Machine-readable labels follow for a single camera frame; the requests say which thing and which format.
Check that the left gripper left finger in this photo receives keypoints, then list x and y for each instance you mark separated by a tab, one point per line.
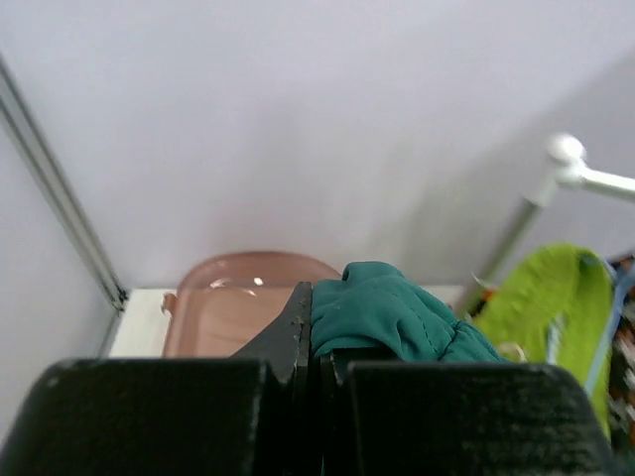
242	415

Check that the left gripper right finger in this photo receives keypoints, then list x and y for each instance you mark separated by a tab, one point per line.
386	417

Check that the teal green shorts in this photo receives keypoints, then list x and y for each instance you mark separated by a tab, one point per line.
373	305

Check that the lime green shorts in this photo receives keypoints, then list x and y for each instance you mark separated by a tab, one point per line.
555	306

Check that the orange blue patterned shorts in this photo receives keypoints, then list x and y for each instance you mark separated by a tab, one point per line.
621	375

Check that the light blue hanger left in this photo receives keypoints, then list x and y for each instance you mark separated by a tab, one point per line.
622	275

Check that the pink translucent plastic basin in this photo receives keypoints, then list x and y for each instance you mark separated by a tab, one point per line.
225	301

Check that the metal clothes rack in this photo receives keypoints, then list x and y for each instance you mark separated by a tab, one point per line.
567	168

